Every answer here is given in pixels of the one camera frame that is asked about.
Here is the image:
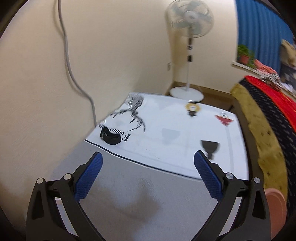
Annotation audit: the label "grey wall cable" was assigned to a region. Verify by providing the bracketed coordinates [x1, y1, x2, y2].
[58, 0, 98, 127]

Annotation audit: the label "pink trash bin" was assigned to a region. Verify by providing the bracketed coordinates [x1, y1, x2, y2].
[264, 188, 287, 239]

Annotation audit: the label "tan jacket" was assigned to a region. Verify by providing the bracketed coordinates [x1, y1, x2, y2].
[280, 39, 295, 67]

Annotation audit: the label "grey storage box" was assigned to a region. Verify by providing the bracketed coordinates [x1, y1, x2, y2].
[280, 63, 295, 90]

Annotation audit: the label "blue curtain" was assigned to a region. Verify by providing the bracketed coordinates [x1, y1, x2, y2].
[236, 0, 293, 72]

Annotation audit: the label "potted green plant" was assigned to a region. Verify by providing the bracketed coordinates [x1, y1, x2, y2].
[237, 44, 256, 69]

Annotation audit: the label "black leopard scrunchie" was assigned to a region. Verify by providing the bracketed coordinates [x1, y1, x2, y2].
[100, 127, 121, 145]

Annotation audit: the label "low table with grey cloth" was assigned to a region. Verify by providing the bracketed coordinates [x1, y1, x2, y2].
[23, 92, 250, 241]

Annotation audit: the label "bed with red blanket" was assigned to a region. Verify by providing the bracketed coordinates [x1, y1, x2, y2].
[231, 75, 295, 209]

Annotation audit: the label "white pedestal fan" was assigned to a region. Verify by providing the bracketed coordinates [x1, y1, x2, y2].
[166, 1, 214, 103]

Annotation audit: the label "pink folded clothes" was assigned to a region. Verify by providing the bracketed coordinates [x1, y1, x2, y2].
[254, 59, 278, 75]

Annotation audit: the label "zebra striped cloth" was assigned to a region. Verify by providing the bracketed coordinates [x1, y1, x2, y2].
[261, 74, 281, 88]

